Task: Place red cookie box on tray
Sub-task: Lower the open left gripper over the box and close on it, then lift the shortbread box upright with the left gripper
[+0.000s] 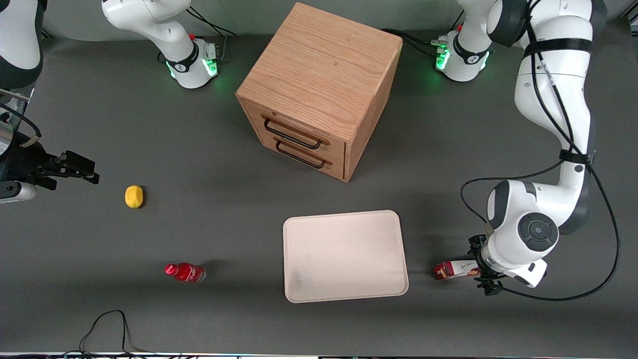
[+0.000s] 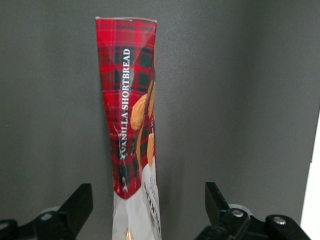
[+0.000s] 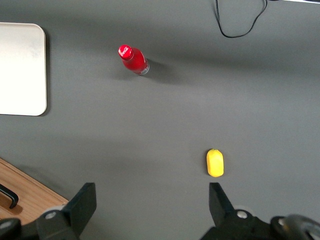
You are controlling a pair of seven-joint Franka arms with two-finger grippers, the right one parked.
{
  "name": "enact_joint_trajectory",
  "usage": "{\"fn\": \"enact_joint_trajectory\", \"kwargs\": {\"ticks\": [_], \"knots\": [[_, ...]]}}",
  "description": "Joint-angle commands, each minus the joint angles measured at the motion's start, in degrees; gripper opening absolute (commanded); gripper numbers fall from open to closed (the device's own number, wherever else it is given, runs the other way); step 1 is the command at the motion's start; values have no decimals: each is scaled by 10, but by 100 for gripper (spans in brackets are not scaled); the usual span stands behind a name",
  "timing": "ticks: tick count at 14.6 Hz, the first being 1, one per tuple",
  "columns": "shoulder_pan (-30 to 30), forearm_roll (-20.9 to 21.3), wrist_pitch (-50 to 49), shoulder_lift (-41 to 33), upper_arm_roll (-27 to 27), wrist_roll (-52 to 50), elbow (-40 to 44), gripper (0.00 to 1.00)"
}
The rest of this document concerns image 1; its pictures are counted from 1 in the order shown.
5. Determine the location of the red and white tube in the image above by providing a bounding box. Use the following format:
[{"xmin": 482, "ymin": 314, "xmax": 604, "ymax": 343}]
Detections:
[{"xmin": 433, "ymin": 259, "xmax": 482, "ymax": 280}]

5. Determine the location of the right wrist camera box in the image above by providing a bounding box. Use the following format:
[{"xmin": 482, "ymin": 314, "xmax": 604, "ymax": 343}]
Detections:
[{"xmin": 0, "ymin": 181, "xmax": 37, "ymax": 204}]

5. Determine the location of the black cable at right arm base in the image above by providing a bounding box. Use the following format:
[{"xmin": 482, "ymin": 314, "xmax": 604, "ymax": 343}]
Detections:
[{"xmin": 187, "ymin": 5, "xmax": 238, "ymax": 38}]

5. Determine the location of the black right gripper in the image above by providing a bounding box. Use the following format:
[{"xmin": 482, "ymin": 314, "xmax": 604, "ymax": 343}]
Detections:
[{"xmin": 0, "ymin": 142, "xmax": 100, "ymax": 191}]

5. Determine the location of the yellow lemon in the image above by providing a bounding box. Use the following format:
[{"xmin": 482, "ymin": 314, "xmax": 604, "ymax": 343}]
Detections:
[{"xmin": 125, "ymin": 185, "xmax": 145, "ymax": 209}]

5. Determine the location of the red cola bottle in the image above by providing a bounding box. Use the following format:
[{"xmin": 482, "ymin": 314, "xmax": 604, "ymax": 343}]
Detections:
[{"xmin": 165, "ymin": 263, "xmax": 206, "ymax": 283}]

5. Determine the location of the wooden drawer with long handle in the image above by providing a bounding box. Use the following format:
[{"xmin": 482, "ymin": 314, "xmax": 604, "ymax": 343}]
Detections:
[{"xmin": 241, "ymin": 99, "xmax": 348, "ymax": 161}]

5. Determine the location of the wooden drawer with short handle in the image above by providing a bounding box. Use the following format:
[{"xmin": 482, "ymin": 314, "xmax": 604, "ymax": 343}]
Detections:
[{"xmin": 248, "ymin": 125, "xmax": 346, "ymax": 181}]

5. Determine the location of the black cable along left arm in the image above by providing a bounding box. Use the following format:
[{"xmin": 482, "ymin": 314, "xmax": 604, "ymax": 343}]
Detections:
[{"xmin": 460, "ymin": 0, "xmax": 622, "ymax": 302}]

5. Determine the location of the cream rectangular tray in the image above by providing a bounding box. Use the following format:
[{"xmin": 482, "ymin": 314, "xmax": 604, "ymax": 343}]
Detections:
[{"xmin": 283, "ymin": 210, "xmax": 409, "ymax": 304}]

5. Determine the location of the black cable at left arm base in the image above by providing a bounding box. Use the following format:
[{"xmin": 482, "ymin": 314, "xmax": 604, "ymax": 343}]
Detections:
[{"xmin": 381, "ymin": 28, "xmax": 440, "ymax": 56}]

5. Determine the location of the black cable at arm base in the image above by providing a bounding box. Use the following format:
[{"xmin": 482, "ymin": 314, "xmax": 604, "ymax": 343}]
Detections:
[
  {"xmin": 187, "ymin": 5, "xmax": 238, "ymax": 38},
  {"xmin": 381, "ymin": 28, "xmax": 440, "ymax": 56}
]

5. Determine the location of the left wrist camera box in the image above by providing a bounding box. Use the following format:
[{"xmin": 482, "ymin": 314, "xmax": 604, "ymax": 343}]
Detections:
[{"xmin": 504, "ymin": 259, "xmax": 548, "ymax": 289}]

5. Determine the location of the black cable loop on table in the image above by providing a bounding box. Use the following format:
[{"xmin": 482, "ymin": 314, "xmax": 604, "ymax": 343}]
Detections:
[{"xmin": 65, "ymin": 310, "xmax": 150, "ymax": 358}]

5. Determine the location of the wooden drawer cabinet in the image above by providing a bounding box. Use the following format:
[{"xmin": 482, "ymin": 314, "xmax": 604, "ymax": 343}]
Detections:
[{"xmin": 235, "ymin": 1, "xmax": 403, "ymax": 182}]

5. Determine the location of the black cable at right wrist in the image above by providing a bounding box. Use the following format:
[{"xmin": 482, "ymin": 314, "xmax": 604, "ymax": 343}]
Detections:
[{"xmin": 0, "ymin": 106, "xmax": 42, "ymax": 149}]

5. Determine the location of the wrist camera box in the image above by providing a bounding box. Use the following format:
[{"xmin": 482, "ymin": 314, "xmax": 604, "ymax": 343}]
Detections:
[
  {"xmin": 0, "ymin": 181, "xmax": 37, "ymax": 204},
  {"xmin": 504, "ymin": 259, "xmax": 548, "ymax": 289}
]

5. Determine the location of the long black drawer handle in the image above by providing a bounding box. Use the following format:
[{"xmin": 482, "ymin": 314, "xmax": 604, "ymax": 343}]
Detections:
[{"xmin": 263, "ymin": 116, "xmax": 324, "ymax": 150}]

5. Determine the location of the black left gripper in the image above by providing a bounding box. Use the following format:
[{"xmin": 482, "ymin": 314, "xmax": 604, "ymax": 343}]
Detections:
[{"xmin": 469, "ymin": 235, "xmax": 504, "ymax": 297}]

